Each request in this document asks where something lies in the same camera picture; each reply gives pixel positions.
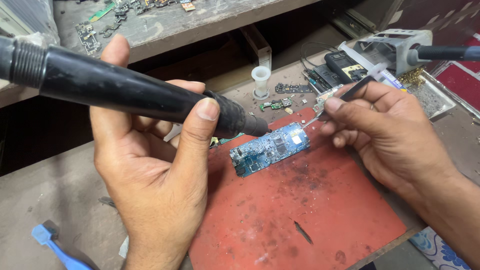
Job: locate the brass cleaning wool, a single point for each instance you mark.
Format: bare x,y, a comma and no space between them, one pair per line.
412,77

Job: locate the grey metal soldering iron stand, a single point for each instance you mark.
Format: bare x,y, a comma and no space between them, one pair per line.
390,47

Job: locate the person's left hand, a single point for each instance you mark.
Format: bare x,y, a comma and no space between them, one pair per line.
150,180

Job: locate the wooden shelf with board scraps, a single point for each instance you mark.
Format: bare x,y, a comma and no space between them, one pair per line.
168,26

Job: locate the blue phone circuit board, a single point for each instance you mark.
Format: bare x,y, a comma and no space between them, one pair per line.
268,150

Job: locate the wooden shelf bracket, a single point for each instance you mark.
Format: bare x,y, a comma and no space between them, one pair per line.
258,45

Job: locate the dark narrow circuit board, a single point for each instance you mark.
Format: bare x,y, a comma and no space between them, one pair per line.
292,89

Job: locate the small pale circuit board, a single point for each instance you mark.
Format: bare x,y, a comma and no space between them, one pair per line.
324,96

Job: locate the small green circuit board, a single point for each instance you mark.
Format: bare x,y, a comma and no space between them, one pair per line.
277,104

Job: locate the blue floral cloth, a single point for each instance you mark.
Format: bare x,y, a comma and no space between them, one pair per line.
438,251

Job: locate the red patterned rug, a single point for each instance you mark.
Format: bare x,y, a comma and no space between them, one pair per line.
461,80

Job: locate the small metal blade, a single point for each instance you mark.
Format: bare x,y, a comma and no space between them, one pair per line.
108,202

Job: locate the black phone housing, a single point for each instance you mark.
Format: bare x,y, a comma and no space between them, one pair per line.
343,63

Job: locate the red work mat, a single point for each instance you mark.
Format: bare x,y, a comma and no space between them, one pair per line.
292,221

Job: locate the plastic wrapped grey box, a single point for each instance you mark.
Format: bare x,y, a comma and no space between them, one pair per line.
26,17

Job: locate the metal tray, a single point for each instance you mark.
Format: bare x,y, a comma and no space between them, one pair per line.
431,99

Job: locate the white plastic spool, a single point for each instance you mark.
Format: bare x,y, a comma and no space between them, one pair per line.
260,80

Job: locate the white flux syringe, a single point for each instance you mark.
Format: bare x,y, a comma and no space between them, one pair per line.
362,60

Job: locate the green circuit board scrap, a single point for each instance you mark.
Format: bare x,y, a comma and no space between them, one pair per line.
228,140

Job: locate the black grip metal tweezers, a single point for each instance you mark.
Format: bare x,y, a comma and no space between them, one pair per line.
356,90

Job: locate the blue plastic tool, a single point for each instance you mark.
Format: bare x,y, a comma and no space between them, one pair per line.
56,247

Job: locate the metal drawer rail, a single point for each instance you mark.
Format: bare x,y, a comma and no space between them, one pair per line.
354,22

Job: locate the person's right hand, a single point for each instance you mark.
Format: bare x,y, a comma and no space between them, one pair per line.
393,138

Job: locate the flat black phone part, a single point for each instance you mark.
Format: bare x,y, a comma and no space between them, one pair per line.
326,77

